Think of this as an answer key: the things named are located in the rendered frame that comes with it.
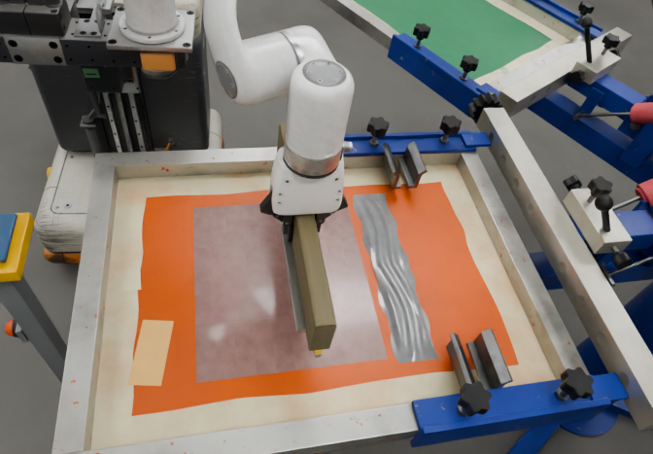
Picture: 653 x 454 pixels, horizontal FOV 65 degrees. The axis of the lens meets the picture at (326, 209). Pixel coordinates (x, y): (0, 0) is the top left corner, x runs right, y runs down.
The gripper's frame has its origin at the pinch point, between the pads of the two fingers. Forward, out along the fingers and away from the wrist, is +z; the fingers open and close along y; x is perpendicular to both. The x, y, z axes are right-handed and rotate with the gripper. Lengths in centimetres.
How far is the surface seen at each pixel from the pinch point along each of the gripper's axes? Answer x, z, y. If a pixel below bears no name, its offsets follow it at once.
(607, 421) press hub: 13, 108, -117
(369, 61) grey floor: -201, 111, -81
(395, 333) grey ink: 13.5, 13.6, -15.2
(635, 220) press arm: 0, 5, -65
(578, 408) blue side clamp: 30.6, 8.3, -37.6
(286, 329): 10.3, 14.0, 2.8
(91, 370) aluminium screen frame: 15.1, 10.7, 31.2
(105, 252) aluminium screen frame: -5.3, 10.9, 31.1
